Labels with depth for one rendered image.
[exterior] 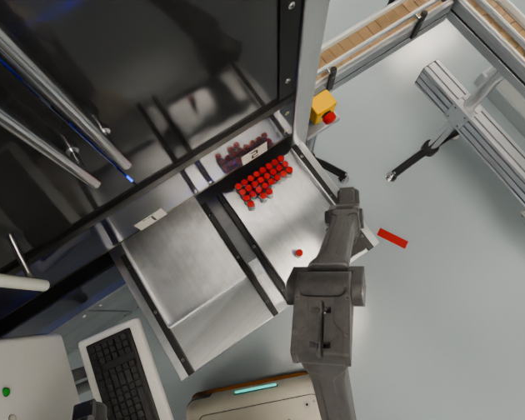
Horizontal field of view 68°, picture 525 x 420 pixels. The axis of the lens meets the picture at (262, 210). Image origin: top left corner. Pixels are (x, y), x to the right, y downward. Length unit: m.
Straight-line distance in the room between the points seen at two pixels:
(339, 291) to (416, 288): 1.64
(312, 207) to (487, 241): 1.33
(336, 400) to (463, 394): 1.68
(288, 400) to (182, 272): 0.83
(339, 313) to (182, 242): 0.76
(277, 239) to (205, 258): 0.22
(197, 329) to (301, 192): 0.51
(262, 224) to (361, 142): 1.23
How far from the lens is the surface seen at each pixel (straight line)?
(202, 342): 1.19
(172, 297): 1.20
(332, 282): 0.55
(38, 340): 1.29
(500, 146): 1.89
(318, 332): 0.54
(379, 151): 2.30
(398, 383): 2.15
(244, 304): 1.17
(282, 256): 1.18
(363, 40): 1.45
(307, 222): 1.20
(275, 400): 1.80
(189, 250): 1.21
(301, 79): 0.95
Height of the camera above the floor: 2.05
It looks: 75 degrees down
